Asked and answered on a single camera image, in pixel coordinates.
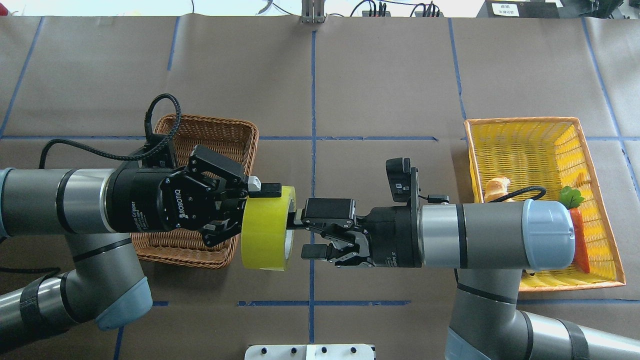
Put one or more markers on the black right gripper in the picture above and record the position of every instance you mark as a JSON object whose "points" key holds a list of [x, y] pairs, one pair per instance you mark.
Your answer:
{"points": [[395, 237]]}

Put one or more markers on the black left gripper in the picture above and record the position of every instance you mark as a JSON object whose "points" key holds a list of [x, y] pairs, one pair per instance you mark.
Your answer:
{"points": [[136, 200]]}

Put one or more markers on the yellow tape roll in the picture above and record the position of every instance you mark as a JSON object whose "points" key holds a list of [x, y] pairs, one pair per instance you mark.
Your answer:
{"points": [[265, 240]]}

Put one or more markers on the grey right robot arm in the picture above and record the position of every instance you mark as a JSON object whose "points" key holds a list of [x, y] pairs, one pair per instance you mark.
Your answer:
{"points": [[488, 245]]}

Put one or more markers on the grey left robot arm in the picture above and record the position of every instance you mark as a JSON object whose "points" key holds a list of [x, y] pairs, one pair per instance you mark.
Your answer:
{"points": [[96, 211]]}

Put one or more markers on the brown wicker basket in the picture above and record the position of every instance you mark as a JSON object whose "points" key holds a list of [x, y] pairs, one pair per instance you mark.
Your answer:
{"points": [[235, 139]]}

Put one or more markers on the yellow plastic basket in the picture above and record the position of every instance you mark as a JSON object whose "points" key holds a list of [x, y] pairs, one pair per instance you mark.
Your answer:
{"points": [[551, 152]]}

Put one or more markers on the toy croissant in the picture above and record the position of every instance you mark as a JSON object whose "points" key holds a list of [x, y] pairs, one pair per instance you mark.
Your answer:
{"points": [[496, 188]]}

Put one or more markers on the toy carrot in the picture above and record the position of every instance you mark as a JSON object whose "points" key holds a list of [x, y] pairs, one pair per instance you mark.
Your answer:
{"points": [[572, 199]]}

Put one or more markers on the black box with label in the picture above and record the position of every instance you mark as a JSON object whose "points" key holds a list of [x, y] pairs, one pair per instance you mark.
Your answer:
{"points": [[518, 9]]}

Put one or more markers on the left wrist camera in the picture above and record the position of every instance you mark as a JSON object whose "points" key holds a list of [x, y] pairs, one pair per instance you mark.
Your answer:
{"points": [[163, 158]]}

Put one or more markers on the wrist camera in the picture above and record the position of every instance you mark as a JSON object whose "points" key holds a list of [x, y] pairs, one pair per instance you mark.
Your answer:
{"points": [[163, 158], [399, 178]]}

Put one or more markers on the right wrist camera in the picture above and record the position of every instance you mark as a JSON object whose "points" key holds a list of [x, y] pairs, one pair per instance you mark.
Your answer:
{"points": [[399, 178]]}

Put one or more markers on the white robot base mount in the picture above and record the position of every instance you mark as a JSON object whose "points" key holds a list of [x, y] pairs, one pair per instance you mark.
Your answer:
{"points": [[349, 351]]}

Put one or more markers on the aluminium camera post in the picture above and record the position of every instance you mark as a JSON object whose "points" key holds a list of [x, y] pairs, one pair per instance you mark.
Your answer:
{"points": [[313, 11]]}

